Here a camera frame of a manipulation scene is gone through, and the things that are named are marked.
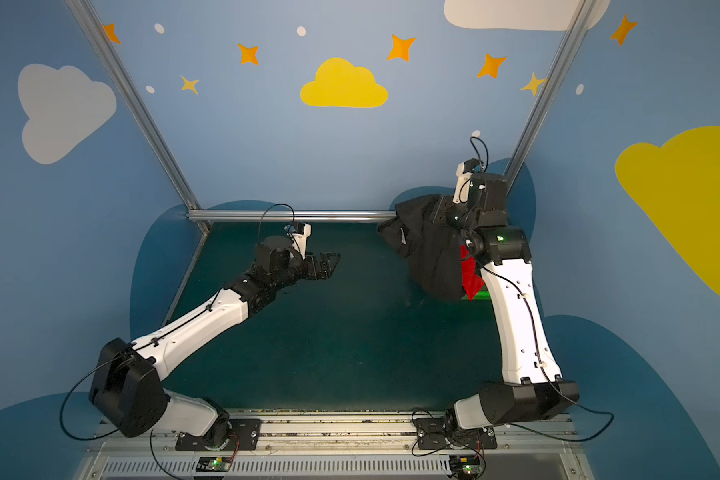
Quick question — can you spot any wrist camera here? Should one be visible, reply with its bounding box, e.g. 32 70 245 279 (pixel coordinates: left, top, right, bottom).
453 158 482 204
285 221 312 259

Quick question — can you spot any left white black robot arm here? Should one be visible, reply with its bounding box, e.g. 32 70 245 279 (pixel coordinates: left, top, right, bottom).
89 234 340 450

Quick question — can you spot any red t shirt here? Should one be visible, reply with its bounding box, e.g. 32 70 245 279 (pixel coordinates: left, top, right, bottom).
460 245 485 301

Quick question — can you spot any back aluminium frame rail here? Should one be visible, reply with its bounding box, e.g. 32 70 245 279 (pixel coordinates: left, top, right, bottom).
187 209 396 223

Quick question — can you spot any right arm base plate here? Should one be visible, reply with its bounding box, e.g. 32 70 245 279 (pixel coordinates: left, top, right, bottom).
412 417 497 451

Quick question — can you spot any left aluminium frame post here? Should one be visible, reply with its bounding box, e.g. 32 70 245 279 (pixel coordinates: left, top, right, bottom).
66 0 201 210

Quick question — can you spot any right aluminium frame post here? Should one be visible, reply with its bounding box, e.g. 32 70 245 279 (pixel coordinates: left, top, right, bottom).
504 0 597 191

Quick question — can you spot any front aluminium rail bed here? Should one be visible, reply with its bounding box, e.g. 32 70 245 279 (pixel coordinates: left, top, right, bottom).
75 410 594 479

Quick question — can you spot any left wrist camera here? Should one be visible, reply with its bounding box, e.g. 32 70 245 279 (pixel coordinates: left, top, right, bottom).
285 221 312 259

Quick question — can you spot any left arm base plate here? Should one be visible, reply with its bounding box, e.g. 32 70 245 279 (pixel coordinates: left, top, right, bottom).
175 418 262 452

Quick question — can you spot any black t shirt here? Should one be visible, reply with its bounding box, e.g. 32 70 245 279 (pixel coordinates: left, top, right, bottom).
377 194 465 302

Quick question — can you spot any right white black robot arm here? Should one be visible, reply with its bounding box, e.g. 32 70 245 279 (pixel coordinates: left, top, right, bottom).
445 173 580 430

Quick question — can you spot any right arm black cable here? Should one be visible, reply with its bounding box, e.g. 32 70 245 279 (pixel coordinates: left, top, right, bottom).
463 135 616 444

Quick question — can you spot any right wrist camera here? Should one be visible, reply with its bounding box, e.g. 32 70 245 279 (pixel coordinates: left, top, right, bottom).
453 158 482 204

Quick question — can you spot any aluminium frame post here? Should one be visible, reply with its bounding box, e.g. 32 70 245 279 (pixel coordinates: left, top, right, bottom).
504 0 597 191
66 0 201 210

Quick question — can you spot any controller board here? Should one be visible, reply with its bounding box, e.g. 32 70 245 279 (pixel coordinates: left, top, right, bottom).
448 456 484 480
195 456 233 474

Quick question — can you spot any left controller board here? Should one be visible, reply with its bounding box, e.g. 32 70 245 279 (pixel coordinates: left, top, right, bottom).
195 456 233 474

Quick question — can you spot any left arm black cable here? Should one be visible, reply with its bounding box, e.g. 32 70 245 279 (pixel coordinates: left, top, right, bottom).
58 202 296 442

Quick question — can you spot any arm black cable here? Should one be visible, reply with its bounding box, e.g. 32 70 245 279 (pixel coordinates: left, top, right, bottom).
463 135 616 444
58 202 296 442

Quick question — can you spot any right controller board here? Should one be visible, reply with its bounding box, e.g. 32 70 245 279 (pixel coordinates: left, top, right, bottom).
448 456 484 480

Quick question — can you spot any green plastic basket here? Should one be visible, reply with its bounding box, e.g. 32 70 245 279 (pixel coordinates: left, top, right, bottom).
467 289 491 301

